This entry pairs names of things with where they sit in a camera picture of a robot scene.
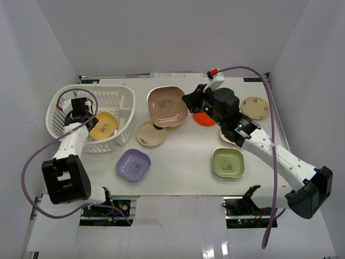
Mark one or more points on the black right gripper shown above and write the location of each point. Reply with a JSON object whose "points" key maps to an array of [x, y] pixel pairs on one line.
{"points": [[193, 100]]}

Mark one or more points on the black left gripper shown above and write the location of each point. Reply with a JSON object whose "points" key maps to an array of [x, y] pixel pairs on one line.
{"points": [[90, 122]]}

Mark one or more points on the brown square panda plate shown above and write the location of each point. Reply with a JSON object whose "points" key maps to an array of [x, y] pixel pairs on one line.
{"points": [[166, 107]]}

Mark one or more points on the purple square panda plate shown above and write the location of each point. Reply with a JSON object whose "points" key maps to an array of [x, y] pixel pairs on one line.
{"points": [[133, 165]]}

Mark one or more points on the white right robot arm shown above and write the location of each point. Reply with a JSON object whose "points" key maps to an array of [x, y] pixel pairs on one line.
{"points": [[311, 186]]}

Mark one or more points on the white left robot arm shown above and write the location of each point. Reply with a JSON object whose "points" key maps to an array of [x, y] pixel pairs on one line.
{"points": [[65, 176]]}

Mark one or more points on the yellow square plate in bin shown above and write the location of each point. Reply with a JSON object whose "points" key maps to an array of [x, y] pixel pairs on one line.
{"points": [[105, 127]]}

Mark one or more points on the white plastic basket bin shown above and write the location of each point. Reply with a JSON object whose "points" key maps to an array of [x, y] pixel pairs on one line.
{"points": [[118, 100]]}

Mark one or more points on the orange round plate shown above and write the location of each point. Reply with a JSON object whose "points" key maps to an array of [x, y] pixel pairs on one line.
{"points": [[203, 119]]}

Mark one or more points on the cream square panda plate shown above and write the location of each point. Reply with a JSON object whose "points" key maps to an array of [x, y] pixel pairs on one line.
{"points": [[224, 138]]}

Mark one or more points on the cream round flower plate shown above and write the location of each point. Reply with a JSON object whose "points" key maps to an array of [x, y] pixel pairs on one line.
{"points": [[149, 136]]}

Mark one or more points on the cream round plate far right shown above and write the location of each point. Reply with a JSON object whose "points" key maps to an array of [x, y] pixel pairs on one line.
{"points": [[255, 108]]}

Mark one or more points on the green square panda plate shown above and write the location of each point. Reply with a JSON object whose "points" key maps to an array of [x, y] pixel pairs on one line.
{"points": [[228, 162]]}

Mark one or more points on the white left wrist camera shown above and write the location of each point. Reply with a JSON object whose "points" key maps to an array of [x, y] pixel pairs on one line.
{"points": [[66, 106]]}

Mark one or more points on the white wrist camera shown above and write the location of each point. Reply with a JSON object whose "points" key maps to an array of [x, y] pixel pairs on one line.
{"points": [[66, 106], [216, 78]]}

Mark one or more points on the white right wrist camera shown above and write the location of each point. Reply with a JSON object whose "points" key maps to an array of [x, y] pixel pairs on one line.
{"points": [[216, 78]]}

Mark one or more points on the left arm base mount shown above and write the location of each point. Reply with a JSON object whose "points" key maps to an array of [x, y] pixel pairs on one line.
{"points": [[123, 205]]}

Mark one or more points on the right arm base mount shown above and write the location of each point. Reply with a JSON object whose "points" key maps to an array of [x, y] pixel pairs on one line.
{"points": [[242, 213]]}

